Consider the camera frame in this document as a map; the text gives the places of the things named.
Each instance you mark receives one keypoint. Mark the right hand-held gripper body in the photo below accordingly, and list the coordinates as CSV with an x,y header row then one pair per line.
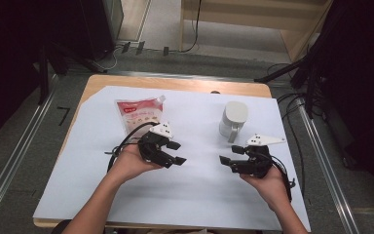
x,y
256,164

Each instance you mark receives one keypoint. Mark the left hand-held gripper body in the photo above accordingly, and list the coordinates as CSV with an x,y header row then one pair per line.
x,y
154,149

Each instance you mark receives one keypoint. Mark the white lidded container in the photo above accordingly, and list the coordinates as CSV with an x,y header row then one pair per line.
x,y
235,115

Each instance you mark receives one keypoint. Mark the red and white refill pouch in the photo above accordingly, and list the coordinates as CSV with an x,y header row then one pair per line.
x,y
139,112

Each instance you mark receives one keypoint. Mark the person's left hand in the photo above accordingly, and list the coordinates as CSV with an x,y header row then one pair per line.
x,y
130,164

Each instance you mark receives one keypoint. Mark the person's right hand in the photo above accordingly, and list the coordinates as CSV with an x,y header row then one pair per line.
x,y
272,188

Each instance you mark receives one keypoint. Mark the white paper sheet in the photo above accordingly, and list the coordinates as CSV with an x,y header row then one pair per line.
x,y
191,195

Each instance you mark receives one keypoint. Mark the wooden table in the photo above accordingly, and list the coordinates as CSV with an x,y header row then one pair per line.
x,y
175,84

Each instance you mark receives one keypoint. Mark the black stand leg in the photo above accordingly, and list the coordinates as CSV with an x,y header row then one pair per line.
x,y
282,71
61,58

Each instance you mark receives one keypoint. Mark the person's dark clothing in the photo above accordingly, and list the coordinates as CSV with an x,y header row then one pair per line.
x,y
60,227

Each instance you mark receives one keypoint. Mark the wooden shelf unit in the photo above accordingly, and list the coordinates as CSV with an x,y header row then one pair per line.
x,y
240,14

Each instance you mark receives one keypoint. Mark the dark curtain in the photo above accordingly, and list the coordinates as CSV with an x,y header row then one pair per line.
x,y
363,81
6,65

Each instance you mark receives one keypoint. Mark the black cabinet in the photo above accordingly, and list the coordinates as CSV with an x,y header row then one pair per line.
x,y
97,26

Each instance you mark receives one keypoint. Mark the metal floor rail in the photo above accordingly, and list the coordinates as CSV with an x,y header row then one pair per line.
x,y
13,175
328,169

